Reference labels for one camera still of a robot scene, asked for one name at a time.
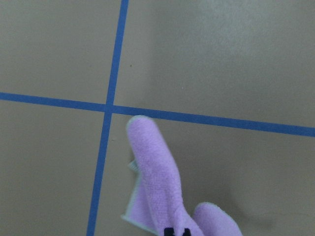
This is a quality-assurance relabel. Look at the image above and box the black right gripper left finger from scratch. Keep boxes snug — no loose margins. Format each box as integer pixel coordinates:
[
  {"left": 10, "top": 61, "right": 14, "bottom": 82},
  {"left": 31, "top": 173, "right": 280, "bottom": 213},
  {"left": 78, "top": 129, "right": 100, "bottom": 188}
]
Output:
[{"left": 164, "top": 228, "right": 175, "bottom": 236}]

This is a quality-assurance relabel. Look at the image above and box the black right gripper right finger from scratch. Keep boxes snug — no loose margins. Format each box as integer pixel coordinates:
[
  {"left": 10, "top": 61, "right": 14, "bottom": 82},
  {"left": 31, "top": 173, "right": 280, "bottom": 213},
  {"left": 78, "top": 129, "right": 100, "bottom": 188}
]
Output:
[{"left": 182, "top": 228, "right": 191, "bottom": 236}]

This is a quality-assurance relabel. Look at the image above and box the purple microfiber cloth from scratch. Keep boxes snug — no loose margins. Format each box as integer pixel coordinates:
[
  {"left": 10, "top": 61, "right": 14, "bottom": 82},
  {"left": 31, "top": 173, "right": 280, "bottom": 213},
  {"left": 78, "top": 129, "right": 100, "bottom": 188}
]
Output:
[{"left": 122, "top": 116, "right": 242, "bottom": 236}]

